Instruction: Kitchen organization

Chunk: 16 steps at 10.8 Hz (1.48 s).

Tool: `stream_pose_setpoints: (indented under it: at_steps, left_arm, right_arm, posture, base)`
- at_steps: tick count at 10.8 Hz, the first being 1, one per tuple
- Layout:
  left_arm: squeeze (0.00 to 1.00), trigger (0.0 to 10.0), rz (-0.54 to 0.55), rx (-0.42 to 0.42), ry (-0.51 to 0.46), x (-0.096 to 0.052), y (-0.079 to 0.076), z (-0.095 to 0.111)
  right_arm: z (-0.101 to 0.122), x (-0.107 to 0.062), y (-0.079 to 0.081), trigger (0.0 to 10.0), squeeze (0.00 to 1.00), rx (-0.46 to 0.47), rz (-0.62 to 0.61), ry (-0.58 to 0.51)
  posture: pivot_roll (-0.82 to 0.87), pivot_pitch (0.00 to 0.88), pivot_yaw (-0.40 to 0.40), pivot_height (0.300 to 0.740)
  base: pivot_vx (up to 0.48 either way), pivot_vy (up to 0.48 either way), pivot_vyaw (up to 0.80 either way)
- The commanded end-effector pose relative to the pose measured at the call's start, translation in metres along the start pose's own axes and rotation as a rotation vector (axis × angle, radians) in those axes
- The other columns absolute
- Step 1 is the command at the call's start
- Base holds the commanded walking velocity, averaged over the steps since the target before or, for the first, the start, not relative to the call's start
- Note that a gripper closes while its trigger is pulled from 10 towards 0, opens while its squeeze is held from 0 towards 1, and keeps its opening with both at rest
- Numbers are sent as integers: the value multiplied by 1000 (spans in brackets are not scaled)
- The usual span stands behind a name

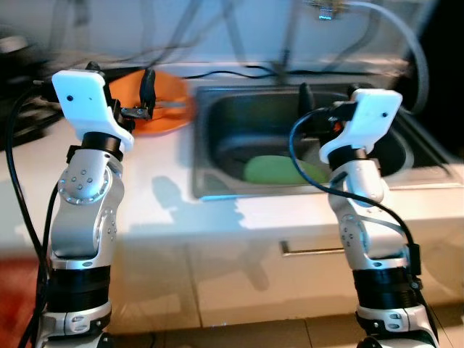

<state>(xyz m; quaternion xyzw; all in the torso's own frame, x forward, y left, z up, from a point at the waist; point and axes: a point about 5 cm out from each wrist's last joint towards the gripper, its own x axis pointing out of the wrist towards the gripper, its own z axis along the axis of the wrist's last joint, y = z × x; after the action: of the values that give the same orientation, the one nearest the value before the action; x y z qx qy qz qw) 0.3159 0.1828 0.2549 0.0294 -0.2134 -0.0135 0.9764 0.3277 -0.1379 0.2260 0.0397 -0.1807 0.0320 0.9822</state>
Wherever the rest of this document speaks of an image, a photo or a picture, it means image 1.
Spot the orange plastic plate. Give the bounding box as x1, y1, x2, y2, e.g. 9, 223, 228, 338
109, 70, 195, 137

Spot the stainless steel sink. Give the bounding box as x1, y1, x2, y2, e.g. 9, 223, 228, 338
192, 83, 463, 201

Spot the green plastic plate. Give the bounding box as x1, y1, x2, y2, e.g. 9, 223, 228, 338
243, 154, 331, 186

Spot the black power strip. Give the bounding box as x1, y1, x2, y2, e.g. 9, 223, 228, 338
0, 91, 59, 146

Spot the white base cabinet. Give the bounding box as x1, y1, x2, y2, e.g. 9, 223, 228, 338
109, 217, 464, 327

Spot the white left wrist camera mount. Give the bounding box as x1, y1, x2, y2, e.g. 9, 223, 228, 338
52, 70, 136, 152

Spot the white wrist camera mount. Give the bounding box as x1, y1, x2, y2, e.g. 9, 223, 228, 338
52, 70, 136, 152
319, 88, 404, 165

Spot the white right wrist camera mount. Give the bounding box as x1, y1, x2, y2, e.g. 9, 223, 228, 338
319, 88, 404, 165

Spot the long black countertop cable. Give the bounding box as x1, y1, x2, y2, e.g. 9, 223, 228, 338
185, 68, 287, 80

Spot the grey flexible hose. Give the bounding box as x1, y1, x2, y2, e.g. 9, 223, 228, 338
308, 0, 431, 115

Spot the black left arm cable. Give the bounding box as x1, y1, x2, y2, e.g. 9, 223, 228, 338
4, 80, 62, 348

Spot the metal drawer handle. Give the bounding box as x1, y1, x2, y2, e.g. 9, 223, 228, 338
281, 241, 347, 257

